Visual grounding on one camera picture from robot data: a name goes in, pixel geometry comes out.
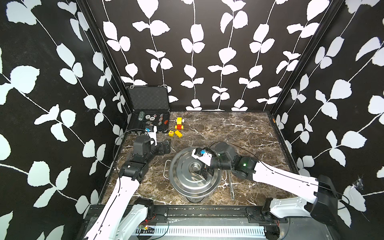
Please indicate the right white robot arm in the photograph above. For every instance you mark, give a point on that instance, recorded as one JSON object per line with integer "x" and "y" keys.
{"x": 314, "y": 197}

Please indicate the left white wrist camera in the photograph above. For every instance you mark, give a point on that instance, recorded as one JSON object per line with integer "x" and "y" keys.
{"x": 152, "y": 132}

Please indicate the open black carrying case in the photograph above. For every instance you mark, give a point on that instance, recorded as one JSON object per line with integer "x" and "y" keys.
{"x": 150, "y": 107}

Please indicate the yellow red toy block figure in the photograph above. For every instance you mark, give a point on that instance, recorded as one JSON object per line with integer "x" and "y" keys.
{"x": 179, "y": 124}

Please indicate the metal ladle spoon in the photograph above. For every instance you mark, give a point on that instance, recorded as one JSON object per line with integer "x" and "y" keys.
{"x": 232, "y": 193}

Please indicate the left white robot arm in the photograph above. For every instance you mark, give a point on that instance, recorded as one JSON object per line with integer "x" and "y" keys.
{"x": 112, "y": 224}

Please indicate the black front rail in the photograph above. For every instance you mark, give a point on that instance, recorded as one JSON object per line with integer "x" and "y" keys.
{"x": 252, "y": 214}

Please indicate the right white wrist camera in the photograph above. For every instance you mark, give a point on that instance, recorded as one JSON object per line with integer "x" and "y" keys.
{"x": 202, "y": 155}

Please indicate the yellow flat toy brick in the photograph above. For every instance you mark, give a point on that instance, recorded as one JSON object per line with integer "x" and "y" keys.
{"x": 178, "y": 133}

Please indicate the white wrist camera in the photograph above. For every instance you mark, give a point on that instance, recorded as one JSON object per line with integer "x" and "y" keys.
{"x": 202, "y": 155}
{"x": 152, "y": 132}

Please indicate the stainless steel pot lid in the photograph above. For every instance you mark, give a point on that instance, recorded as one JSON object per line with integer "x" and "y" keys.
{"x": 192, "y": 172}

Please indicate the white slotted cable duct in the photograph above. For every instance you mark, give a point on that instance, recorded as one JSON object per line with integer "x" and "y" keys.
{"x": 204, "y": 231}

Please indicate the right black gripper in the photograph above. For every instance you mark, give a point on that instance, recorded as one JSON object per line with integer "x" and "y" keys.
{"x": 207, "y": 170}

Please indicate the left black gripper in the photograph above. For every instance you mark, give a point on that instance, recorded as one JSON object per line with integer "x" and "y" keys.
{"x": 161, "y": 151}

